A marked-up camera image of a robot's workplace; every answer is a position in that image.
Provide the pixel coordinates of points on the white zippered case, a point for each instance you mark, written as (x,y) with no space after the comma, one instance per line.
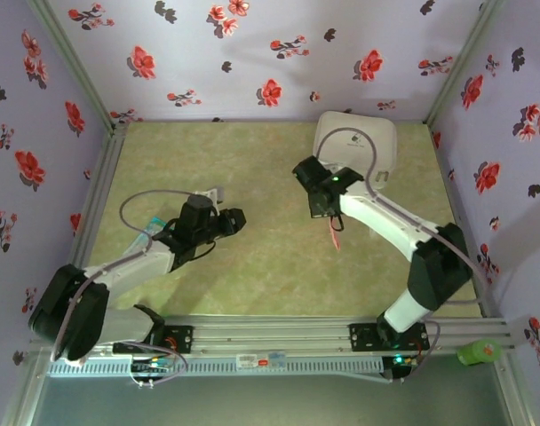
(385,133)

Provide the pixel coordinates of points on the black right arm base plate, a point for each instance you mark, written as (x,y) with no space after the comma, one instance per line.
(363,337)

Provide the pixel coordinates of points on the small controller circuit board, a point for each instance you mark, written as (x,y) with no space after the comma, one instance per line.
(152,365)
(405,361)

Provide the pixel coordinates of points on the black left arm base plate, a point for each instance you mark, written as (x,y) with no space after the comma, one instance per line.
(181,339)

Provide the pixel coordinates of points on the aluminium frame post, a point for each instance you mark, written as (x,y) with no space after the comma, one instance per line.
(21,401)
(514,395)
(464,57)
(74,57)

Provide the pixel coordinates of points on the aluminium side rail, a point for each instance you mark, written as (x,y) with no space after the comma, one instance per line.
(105,168)
(454,199)

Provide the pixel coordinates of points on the white label with red mark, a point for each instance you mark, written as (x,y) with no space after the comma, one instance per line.
(252,360)

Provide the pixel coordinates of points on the teal plastic packet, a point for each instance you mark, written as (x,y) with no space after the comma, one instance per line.
(152,228)

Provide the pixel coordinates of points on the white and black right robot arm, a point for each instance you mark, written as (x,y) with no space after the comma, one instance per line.
(434,266)

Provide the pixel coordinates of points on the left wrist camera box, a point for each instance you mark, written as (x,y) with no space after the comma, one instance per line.
(210,194)

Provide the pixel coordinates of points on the green plastic cup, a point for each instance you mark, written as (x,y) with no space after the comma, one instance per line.
(476,354)

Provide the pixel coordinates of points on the pink paper sheet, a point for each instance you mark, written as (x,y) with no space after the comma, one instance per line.
(335,239)

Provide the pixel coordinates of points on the white round knob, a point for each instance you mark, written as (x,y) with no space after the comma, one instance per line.
(77,362)

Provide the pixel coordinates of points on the wide aluminium base rail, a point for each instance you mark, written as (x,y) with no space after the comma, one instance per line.
(270,333)

